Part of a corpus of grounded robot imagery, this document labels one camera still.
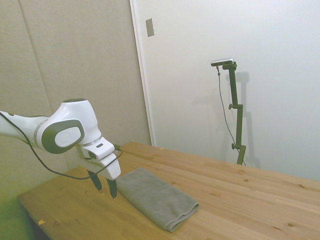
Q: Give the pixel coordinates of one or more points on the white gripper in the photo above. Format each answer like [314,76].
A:
[113,170]

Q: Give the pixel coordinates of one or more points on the grey terry towel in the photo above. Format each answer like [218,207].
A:
[155,197]

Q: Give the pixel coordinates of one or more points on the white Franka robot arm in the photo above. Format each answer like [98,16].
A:
[72,112]

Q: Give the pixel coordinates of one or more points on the small orange tape scrap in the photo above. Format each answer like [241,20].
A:
[41,221]

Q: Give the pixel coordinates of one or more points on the white door frame trim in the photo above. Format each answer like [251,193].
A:
[143,80]

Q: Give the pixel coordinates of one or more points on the dark green camera stand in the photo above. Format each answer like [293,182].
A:
[236,107]

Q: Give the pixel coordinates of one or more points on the grey wall plate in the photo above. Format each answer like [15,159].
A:
[150,27]

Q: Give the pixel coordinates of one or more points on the silver camera on stand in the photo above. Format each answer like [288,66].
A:
[222,61]

